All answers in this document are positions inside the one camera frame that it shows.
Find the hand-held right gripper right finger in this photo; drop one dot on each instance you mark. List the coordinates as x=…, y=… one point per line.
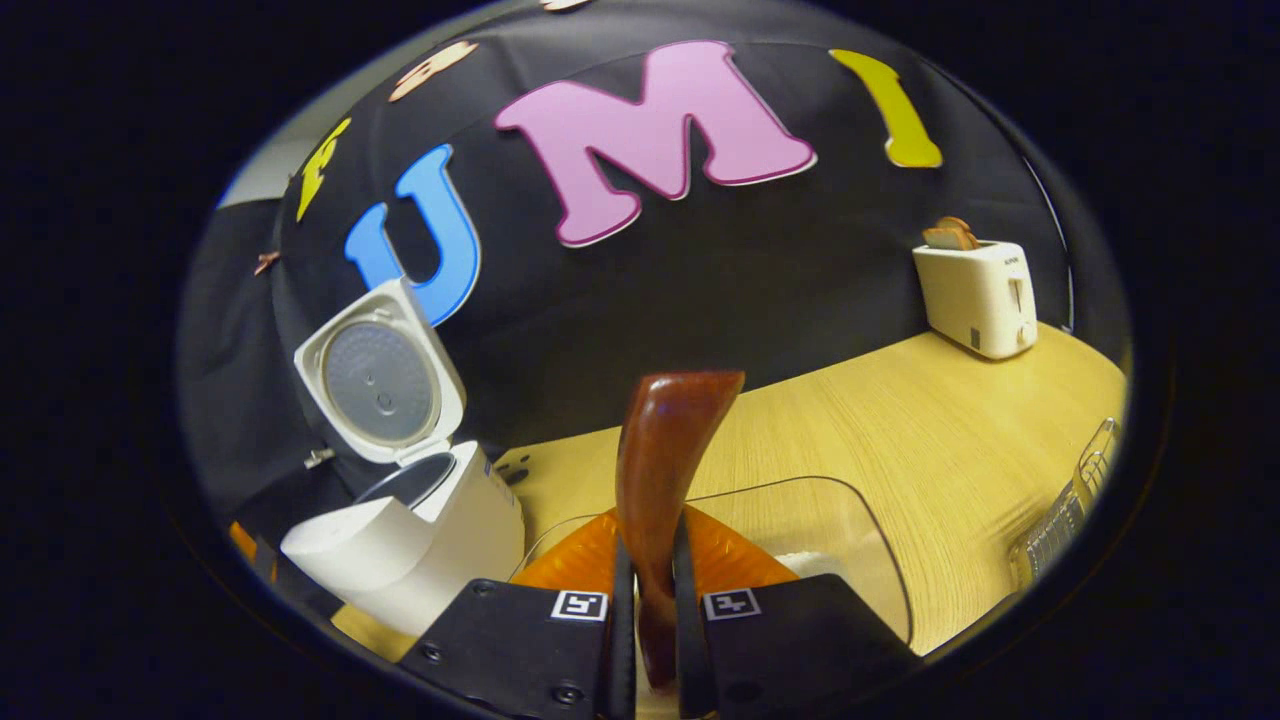
x=690, y=650

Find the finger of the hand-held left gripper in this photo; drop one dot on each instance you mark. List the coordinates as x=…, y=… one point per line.
x=243, y=542

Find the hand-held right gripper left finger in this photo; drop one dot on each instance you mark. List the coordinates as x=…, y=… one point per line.
x=622, y=650

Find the white rice cooker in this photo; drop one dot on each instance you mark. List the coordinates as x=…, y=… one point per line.
x=400, y=560

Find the brown wooden spoon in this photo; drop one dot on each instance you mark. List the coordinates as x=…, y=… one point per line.
x=660, y=460

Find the silver metal clip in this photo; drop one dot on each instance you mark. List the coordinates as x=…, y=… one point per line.
x=318, y=458

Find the clear glass container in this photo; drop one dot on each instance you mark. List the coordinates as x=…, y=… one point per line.
x=820, y=520

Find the copper metal clip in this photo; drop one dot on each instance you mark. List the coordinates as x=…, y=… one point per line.
x=266, y=262

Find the black backdrop cloth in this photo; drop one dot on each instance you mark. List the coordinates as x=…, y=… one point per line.
x=700, y=290

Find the white toaster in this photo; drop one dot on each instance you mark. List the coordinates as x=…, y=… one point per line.
x=975, y=300

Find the toasted bread slice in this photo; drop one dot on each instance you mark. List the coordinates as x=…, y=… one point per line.
x=955, y=222
x=945, y=240

